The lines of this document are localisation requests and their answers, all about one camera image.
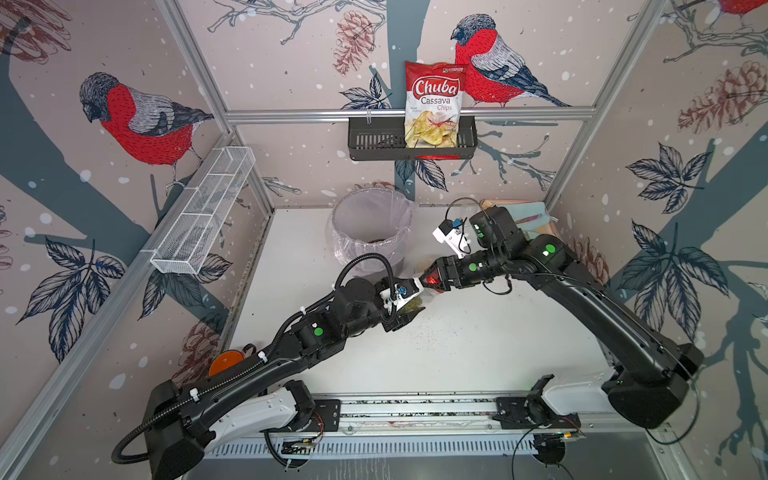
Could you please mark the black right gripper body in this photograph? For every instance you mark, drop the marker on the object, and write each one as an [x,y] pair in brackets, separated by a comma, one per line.
[472,269]

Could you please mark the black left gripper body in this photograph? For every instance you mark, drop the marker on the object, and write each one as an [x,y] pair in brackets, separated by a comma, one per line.
[391,322]

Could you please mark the jar with red lid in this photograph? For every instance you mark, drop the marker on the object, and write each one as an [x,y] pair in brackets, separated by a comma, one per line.
[420,302]

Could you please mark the red jar lid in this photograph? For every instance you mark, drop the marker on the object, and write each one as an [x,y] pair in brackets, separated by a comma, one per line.
[431,280]

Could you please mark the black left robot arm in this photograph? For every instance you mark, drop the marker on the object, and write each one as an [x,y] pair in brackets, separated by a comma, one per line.
[178,423]

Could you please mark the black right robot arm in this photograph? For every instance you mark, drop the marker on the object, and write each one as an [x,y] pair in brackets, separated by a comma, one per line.
[650,376]

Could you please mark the teal cloth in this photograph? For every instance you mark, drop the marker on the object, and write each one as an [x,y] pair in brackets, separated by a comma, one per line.
[529,216]

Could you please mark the pink tray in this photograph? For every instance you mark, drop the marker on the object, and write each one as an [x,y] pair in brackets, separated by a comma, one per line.
[501,203]

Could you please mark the Chuba cassava chips bag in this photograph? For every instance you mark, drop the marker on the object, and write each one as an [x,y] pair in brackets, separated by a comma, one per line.
[434,94]

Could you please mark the orange funnel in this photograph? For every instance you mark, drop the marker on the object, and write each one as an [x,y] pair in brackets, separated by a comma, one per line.
[229,358]

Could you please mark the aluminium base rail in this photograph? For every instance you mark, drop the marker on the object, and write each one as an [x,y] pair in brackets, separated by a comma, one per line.
[377,415]

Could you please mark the black wall basket shelf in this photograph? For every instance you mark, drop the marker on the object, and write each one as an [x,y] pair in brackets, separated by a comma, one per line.
[383,139]

